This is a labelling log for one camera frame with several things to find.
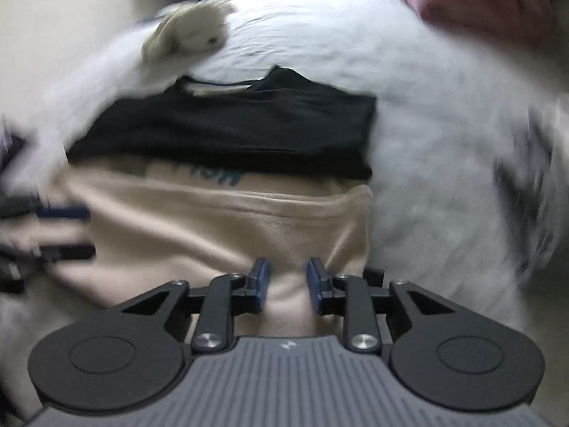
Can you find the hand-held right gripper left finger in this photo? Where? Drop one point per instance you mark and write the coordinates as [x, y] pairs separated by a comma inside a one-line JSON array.
[[263, 281]]

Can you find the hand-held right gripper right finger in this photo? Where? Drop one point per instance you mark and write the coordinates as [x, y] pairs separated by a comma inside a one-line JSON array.
[[314, 281]]

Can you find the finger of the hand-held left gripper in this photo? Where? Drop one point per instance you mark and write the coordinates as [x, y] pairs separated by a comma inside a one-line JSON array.
[[64, 212], [71, 252]]

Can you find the beige garment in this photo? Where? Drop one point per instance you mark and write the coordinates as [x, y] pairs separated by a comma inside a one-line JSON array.
[[200, 231]]

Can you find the black garment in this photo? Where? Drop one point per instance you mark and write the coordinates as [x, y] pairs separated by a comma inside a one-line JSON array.
[[244, 129]]

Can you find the grey bed sheet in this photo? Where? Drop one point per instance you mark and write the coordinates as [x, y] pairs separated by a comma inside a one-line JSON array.
[[444, 111]]

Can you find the white plush toy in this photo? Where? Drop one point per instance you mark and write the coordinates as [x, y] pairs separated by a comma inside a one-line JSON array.
[[195, 26]]

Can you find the grey folded garment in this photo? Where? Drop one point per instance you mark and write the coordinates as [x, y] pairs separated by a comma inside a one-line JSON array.
[[529, 178]]

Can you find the pink folded blanket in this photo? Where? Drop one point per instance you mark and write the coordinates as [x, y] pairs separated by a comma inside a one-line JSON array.
[[480, 0]]

